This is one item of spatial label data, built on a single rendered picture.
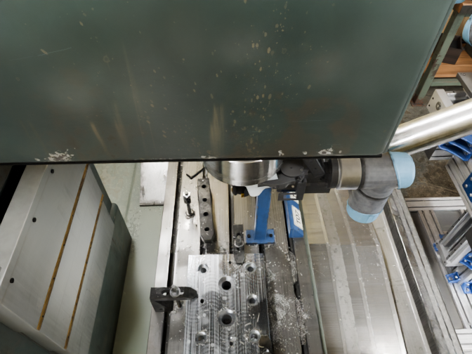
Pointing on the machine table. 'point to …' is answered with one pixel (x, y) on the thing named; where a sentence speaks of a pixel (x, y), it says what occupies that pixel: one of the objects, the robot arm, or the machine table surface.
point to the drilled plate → (247, 282)
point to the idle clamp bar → (205, 211)
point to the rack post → (261, 233)
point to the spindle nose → (243, 171)
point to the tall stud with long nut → (187, 203)
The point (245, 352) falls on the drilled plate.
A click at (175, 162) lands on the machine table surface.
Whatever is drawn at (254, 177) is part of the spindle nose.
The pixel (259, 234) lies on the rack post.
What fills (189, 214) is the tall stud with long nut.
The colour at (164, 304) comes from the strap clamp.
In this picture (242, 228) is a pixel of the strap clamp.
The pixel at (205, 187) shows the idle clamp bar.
